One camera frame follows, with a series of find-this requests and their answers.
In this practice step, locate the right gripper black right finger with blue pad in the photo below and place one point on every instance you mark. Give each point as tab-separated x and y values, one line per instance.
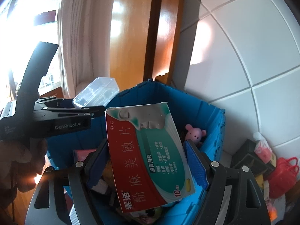
201	167

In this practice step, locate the yellow plush toy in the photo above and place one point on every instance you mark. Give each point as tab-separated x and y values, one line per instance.
259	179

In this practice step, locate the pink pig plush orange dress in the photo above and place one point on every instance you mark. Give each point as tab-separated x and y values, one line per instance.
271	211

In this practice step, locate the olive small box on bag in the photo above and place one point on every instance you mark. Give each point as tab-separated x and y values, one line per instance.
273	160

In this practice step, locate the white curtain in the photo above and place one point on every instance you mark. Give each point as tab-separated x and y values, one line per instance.
84	42

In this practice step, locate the person's left hand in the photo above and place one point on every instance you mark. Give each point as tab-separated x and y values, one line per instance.
20	165

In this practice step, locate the red bear suitcase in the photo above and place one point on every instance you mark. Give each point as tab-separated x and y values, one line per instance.
283	178

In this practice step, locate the clear plastic case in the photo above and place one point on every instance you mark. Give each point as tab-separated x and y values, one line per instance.
98	93

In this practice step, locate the blue plastic storage crate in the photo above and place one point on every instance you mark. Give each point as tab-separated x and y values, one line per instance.
185	109

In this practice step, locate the pink pig plush in crate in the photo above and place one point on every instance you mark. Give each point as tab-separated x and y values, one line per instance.
194	134

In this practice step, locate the red green medicine box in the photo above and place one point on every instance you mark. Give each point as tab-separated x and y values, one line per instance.
149	164

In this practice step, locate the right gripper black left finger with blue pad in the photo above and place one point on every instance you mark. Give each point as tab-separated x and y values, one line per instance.
94	162

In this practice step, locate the pink tissue pack on bag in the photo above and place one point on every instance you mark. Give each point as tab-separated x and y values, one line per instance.
262	148

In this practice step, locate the black gift bag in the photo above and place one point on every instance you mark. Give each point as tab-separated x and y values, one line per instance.
246	156

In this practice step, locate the wooden door frame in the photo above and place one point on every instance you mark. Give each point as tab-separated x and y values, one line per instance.
144	40

